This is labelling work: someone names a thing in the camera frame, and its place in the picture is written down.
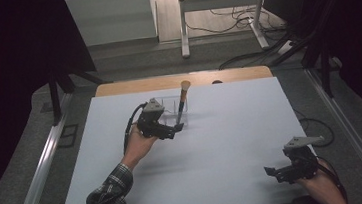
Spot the tangle of black floor cables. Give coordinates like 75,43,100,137
182,0,302,74

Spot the wooden table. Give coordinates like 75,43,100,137
94,64,274,98

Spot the black metal stand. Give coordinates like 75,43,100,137
298,38,336,101
47,67,115,126

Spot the clear plastic divided organizer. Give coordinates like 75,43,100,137
153,93,191,130

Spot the person's left hand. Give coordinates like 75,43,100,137
117,120,163,172

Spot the black curtain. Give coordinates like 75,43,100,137
263,0,362,147
0,0,110,204

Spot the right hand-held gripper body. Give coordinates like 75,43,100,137
271,133,329,186

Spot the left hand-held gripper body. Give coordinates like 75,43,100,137
134,96,176,143

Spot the aluminium rail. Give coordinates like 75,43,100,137
0,91,84,204
304,63,362,204

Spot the white power strip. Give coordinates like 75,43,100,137
277,39,296,56

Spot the white wall panel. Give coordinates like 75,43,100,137
65,0,159,48

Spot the hand-held gripper cable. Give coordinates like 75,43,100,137
62,101,159,204
315,153,350,204

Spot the black looped floor cable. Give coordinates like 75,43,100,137
294,105,337,150

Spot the left hand-held gripper cable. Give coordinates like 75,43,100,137
62,101,159,204

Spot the white board table cover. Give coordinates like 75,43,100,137
46,73,313,204

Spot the white desk frame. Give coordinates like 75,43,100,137
176,0,277,60

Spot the makeup brush with teal handle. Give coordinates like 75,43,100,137
171,79,196,127

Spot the person's right hand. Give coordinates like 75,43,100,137
295,161,348,204

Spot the black floor outlet frame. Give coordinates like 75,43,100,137
55,123,82,149

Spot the right hand-held gripper cable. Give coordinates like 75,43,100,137
315,153,350,204

